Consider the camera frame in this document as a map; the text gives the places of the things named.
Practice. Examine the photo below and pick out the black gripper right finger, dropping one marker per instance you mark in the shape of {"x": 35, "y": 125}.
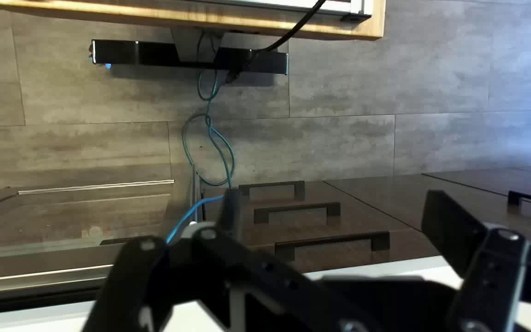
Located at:
{"x": 452, "y": 228}

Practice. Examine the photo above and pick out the black power strip bar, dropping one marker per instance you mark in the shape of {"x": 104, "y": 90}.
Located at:
{"x": 168, "y": 53}

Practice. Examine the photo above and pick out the wooden shelf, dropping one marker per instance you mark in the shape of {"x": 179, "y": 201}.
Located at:
{"x": 336, "y": 18}

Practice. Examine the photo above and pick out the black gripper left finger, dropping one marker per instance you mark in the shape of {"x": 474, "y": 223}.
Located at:
{"x": 231, "y": 214}

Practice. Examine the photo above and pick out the brown drawer cabinet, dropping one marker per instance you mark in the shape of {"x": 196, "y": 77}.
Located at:
{"x": 349, "y": 221}

